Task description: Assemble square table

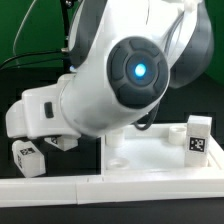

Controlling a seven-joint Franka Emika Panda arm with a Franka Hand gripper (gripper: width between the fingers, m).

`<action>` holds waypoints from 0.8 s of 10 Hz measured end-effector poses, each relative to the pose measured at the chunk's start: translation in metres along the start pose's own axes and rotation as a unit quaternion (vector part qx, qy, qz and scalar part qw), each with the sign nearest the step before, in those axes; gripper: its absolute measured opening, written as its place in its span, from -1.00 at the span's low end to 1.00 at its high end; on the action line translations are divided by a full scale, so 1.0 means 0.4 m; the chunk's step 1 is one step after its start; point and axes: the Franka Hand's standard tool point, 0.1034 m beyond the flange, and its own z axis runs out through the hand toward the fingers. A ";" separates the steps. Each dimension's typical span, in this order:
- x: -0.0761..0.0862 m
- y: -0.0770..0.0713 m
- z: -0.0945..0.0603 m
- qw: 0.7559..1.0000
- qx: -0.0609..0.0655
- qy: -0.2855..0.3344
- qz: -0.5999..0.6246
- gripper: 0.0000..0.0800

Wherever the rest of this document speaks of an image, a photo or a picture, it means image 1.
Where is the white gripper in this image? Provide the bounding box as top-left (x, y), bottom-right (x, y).
top-left (6, 82), bottom-right (80, 139)

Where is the white square tabletop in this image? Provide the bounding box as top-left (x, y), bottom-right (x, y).
top-left (102, 123), bottom-right (224, 172)

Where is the white L-shaped obstacle fence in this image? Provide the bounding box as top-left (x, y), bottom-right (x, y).
top-left (0, 140), bottom-right (224, 208)

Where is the black cable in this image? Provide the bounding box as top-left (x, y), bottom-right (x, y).
top-left (0, 49), bottom-right (73, 70)

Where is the grey cable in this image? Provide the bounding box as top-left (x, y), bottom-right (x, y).
top-left (12, 0), bottom-right (38, 58)

